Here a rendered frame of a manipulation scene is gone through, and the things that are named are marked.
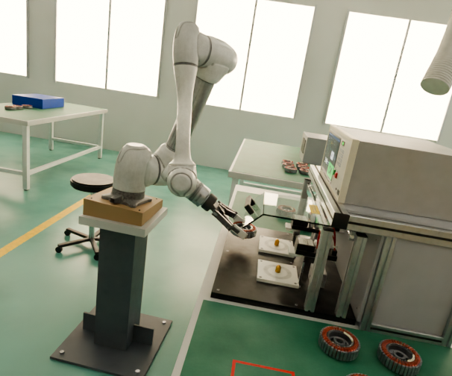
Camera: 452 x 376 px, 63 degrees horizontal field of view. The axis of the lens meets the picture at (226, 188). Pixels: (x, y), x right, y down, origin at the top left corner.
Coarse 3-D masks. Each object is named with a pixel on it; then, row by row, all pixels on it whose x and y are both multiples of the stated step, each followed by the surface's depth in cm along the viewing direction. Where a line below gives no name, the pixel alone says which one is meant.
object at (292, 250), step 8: (296, 240) 135; (304, 240) 135; (312, 240) 136; (288, 248) 136; (296, 248) 132; (304, 248) 131; (312, 248) 131; (296, 256) 133; (312, 256) 131; (328, 256) 131; (336, 256) 131
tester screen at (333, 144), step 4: (332, 136) 146; (328, 140) 152; (332, 140) 144; (336, 140) 136; (328, 144) 151; (332, 144) 143; (336, 144) 135; (328, 148) 149; (332, 148) 141; (336, 148) 133; (328, 152) 148; (336, 152) 132; (324, 156) 154; (328, 156) 146; (328, 160) 145; (332, 160) 138; (328, 164) 143; (332, 164) 136
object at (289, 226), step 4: (292, 220) 156; (288, 224) 160; (292, 224) 155; (296, 224) 155; (300, 224) 154; (304, 224) 154; (308, 224) 158; (288, 228) 156; (292, 228) 155; (296, 228) 155; (300, 228) 155; (304, 228) 154; (308, 228) 154; (312, 228) 154; (316, 228) 155; (312, 232) 154; (316, 232) 154; (320, 232) 154; (312, 236) 158
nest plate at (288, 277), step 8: (264, 264) 142; (272, 264) 143; (280, 264) 144; (264, 272) 136; (272, 272) 137; (280, 272) 138; (288, 272) 139; (296, 272) 140; (264, 280) 132; (272, 280) 132; (280, 280) 133; (288, 280) 133; (296, 280) 134; (296, 288) 131
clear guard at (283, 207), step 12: (264, 192) 134; (264, 204) 121; (276, 204) 123; (288, 204) 125; (300, 204) 127; (252, 216) 117; (276, 216) 112; (288, 216) 113; (300, 216) 115; (312, 216) 116; (324, 216) 118
